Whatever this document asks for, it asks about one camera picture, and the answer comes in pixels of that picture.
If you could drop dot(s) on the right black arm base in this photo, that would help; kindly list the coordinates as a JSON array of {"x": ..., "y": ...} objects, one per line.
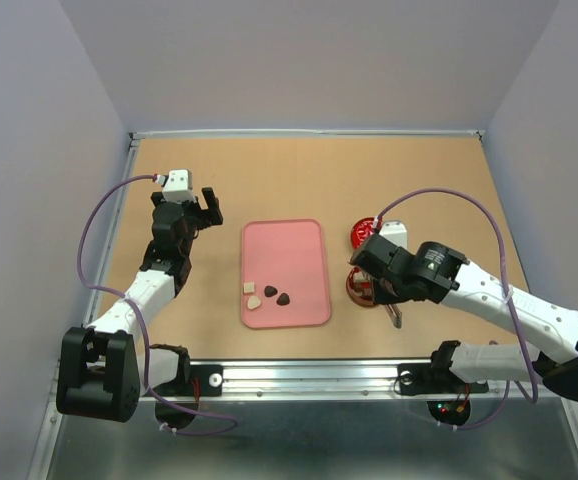
[{"x": 453, "y": 404}]

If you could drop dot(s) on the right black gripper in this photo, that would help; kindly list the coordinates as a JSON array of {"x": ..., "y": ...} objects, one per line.
[{"x": 382, "y": 294}]

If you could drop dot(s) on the dark heart chocolate left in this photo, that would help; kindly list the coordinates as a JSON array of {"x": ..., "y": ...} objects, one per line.
[{"x": 270, "y": 291}]

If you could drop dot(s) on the dark heart chocolate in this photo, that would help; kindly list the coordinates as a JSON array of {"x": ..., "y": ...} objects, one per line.
[
  {"x": 270, "y": 291},
  {"x": 283, "y": 299}
]

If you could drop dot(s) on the red round tin box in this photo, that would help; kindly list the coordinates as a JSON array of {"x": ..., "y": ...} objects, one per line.
[{"x": 353, "y": 288}]

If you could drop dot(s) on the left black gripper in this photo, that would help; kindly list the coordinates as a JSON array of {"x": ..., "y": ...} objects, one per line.
[{"x": 210, "y": 215}]

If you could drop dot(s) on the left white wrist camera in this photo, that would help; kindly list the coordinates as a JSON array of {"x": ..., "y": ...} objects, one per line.
[{"x": 176, "y": 186}]

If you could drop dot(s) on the aluminium front rail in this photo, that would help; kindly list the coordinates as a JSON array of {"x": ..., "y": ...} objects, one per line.
[{"x": 317, "y": 380}]

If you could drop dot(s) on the white heart chocolate bottom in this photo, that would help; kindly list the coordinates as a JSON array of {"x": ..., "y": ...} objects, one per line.
[{"x": 253, "y": 302}]

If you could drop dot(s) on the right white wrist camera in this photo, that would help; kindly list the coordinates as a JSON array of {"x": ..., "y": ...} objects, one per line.
[{"x": 395, "y": 232}]

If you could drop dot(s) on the dark heart chocolate bottom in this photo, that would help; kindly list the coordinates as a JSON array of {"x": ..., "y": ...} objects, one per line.
[{"x": 283, "y": 299}]

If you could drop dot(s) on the red round tin lid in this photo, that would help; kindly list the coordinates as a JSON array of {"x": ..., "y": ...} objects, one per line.
[{"x": 363, "y": 229}]

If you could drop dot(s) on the pink plastic tray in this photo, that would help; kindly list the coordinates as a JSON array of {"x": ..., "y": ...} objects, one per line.
[{"x": 289, "y": 255}]

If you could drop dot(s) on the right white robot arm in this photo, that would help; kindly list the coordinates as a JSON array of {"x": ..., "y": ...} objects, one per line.
[{"x": 546, "y": 351}]

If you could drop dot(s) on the metal tongs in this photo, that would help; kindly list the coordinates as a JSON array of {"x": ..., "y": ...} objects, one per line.
[{"x": 395, "y": 315}]

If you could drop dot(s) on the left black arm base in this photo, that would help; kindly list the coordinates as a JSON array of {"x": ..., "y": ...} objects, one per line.
[{"x": 172, "y": 374}]

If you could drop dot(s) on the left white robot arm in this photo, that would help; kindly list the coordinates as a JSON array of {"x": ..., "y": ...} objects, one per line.
[{"x": 101, "y": 375}]

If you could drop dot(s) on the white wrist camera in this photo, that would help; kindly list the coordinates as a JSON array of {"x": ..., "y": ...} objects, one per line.
[
  {"x": 176, "y": 186},
  {"x": 395, "y": 232}
]

